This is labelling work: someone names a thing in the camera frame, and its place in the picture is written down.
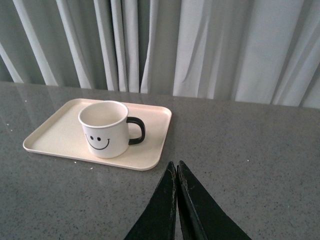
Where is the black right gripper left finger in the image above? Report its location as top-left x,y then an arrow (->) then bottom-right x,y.
125,161 -> 178,240

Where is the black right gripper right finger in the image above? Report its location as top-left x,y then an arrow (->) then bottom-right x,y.
177,160 -> 250,240

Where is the white smiley mug black handle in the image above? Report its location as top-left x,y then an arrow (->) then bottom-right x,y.
78,100 -> 146,159

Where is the cream rectangular tray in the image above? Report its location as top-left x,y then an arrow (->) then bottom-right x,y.
23,98 -> 172,171

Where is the grey-white curtain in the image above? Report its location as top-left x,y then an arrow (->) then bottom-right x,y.
0,0 -> 320,108

